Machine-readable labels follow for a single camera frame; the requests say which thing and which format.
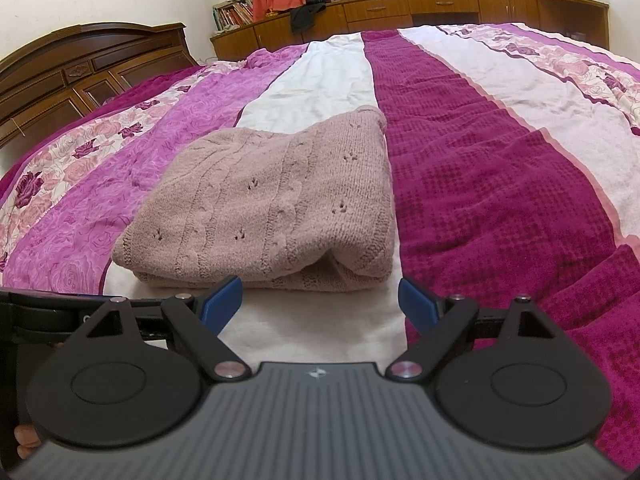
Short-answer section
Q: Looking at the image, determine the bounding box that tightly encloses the long wooden cabinet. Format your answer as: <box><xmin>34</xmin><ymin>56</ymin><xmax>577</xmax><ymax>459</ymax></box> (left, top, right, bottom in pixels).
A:
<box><xmin>210</xmin><ymin>0</ymin><xmax>611</xmax><ymax>61</ymax></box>

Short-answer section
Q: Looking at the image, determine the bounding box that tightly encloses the purple striped floral bedspread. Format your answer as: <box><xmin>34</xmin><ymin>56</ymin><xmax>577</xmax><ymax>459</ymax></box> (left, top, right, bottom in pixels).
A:
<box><xmin>0</xmin><ymin>22</ymin><xmax>640</xmax><ymax>471</ymax></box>

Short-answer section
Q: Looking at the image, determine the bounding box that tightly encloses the row of books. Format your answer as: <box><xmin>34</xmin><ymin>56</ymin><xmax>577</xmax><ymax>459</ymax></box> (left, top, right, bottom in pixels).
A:
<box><xmin>212</xmin><ymin>1</ymin><xmax>255</xmax><ymax>31</ymax></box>

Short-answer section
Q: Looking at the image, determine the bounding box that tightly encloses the dark wooden headboard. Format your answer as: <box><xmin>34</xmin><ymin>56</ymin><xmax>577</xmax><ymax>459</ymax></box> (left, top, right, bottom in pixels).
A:
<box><xmin>0</xmin><ymin>22</ymin><xmax>201</xmax><ymax>148</ymax></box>

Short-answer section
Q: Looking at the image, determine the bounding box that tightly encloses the dark garment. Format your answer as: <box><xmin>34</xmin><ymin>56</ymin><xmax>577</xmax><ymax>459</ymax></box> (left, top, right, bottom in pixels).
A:
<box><xmin>290</xmin><ymin>0</ymin><xmax>331</xmax><ymax>33</ymax></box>

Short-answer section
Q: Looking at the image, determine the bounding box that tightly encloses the pink knit sweater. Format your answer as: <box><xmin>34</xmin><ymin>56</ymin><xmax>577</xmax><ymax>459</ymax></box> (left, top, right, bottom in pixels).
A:
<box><xmin>111</xmin><ymin>105</ymin><xmax>397</xmax><ymax>293</ymax></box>

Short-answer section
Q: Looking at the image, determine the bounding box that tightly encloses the person's left hand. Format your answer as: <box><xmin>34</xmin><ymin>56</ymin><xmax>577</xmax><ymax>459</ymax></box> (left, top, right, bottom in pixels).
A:
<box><xmin>14</xmin><ymin>424</ymin><xmax>45</xmax><ymax>461</ymax></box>

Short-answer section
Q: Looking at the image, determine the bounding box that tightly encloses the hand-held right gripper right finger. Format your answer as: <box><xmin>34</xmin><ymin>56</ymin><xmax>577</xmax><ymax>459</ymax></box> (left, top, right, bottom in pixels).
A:
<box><xmin>387</xmin><ymin>276</ymin><xmax>558</xmax><ymax>381</ymax></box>

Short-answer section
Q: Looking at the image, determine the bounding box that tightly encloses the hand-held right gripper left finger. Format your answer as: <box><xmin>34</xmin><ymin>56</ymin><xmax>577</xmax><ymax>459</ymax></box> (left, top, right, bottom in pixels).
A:
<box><xmin>85</xmin><ymin>276</ymin><xmax>251</xmax><ymax>381</ymax></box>

